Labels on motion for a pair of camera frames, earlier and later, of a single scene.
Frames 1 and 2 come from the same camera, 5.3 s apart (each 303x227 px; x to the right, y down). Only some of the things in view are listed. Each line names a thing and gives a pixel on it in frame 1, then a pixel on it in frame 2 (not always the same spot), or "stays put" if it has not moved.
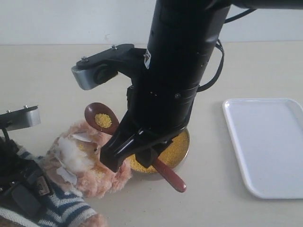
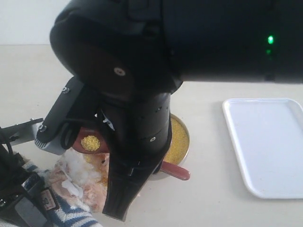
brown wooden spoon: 101,117 → 95,140
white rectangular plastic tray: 267,135 stays put
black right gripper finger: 126,141 → 124,181
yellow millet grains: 172,153 stays put
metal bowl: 172,155 stays put
